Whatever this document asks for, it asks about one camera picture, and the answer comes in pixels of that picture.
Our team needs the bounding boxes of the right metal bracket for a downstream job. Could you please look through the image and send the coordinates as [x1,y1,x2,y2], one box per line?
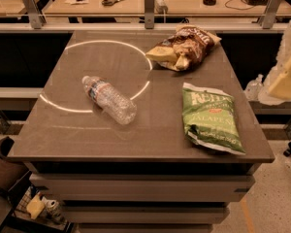
[258,0,282,29]

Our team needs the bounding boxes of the brown chip bag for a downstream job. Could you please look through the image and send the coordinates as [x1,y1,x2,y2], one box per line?
[145,25,221,72]

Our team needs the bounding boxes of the metal bracket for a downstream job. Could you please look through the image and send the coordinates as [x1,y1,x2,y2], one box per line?
[22,0,46,29]
[258,0,282,29]
[145,0,155,29]

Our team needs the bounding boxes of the yellow cloth on cart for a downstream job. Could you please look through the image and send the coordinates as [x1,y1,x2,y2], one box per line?
[26,195,45,219]

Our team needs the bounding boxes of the black cable on desk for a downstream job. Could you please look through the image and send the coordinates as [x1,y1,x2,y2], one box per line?
[224,0,256,11]

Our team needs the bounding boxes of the left metal bracket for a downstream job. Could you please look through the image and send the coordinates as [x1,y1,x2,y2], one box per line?
[22,0,46,29]

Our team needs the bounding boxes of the green jalapeno chip bag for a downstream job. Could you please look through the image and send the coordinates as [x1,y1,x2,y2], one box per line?
[182,83,245,155]

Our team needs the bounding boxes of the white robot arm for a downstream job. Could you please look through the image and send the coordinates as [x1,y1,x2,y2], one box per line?
[258,20,291,105]

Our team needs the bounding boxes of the black handled scissors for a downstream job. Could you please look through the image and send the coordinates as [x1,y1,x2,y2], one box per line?
[102,0,125,7]

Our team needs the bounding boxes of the white power strip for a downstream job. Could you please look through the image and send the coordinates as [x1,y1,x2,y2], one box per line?
[154,0,168,14]

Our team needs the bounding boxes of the brown chair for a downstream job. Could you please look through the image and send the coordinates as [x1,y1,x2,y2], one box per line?
[0,137,28,226]

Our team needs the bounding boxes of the clear plastic water bottle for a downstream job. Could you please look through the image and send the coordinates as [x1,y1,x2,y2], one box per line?
[81,76,137,125]

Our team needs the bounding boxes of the middle metal bracket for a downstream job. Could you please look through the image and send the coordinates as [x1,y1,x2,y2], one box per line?
[145,0,155,29]

